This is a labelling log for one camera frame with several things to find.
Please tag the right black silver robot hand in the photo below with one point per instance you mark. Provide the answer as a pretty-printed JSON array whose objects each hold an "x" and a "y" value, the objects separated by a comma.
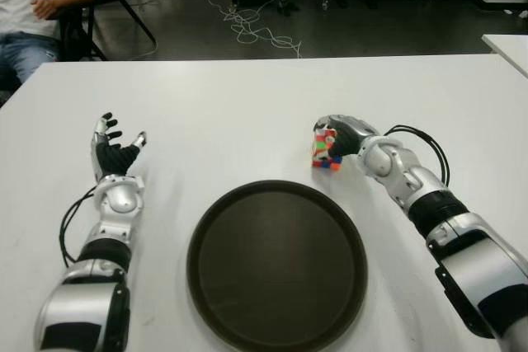
[{"x": 350, "y": 137}]

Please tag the dark brown round plate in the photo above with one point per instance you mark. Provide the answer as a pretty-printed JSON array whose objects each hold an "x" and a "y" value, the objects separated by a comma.
[{"x": 276, "y": 269}]

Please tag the right silver black robot arm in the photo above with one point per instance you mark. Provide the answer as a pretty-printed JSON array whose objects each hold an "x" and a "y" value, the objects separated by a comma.
[{"x": 474, "y": 269}]

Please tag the multicolour Rubik's cube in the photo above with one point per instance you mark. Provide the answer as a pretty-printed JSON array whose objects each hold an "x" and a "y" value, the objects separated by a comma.
[{"x": 326, "y": 162}]

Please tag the white neighbouring table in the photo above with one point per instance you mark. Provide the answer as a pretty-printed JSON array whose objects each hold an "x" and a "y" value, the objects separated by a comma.
[{"x": 511, "y": 45}]

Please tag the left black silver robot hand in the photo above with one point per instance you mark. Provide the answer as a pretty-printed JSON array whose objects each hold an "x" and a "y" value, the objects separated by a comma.
[{"x": 111, "y": 158}]

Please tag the left silver black robot arm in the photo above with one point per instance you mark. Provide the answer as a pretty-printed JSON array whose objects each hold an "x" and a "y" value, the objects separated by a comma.
[{"x": 115, "y": 199}]

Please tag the small white floor scrap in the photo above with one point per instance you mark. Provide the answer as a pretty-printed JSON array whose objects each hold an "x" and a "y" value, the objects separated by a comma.
[{"x": 523, "y": 14}]

